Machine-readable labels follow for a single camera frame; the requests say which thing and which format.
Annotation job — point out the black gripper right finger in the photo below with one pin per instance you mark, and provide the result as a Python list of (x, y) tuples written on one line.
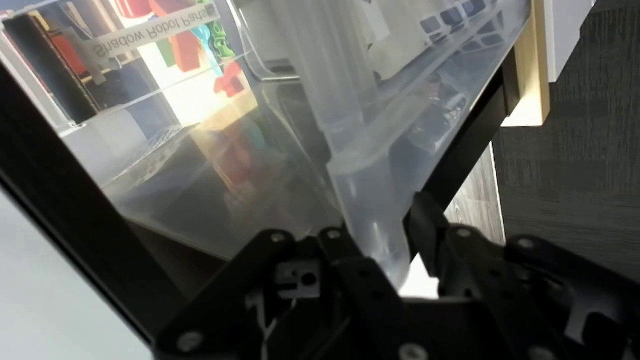
[(493, 293)]

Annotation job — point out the white blue checkered item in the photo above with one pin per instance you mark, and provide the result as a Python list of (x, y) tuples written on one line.
[(452, 20)]

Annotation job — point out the black cube shelf cabinet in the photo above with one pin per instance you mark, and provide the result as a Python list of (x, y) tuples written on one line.
[(67, 212)]

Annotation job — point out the white base cabinet wood top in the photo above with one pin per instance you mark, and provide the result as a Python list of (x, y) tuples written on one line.
[(533, 67)]

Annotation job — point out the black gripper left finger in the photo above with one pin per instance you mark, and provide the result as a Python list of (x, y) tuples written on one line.
[(346, 313)]

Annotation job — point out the clear plastic storage box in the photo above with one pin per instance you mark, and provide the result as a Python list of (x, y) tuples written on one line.
[(267, 166)]

